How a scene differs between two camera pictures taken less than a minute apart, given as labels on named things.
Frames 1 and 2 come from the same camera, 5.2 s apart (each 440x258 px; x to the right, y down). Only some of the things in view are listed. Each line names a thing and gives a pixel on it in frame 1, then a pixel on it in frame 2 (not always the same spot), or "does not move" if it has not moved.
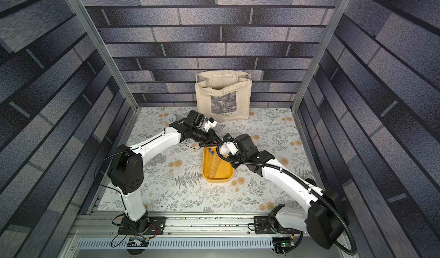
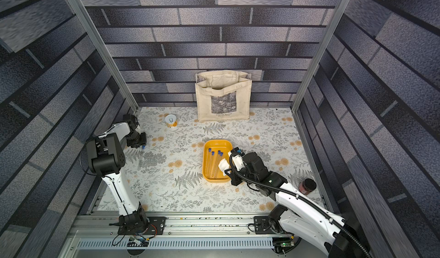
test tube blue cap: x=216 y=166 does not move
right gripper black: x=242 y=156 → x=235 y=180
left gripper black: x=211 y=138 → x=144 y=141
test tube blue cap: x=212 y=163 does not move
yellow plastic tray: x=214 y=168 does not move
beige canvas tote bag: x=223 y=94 does not move
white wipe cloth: x=226 y=148 → x=223 y=165
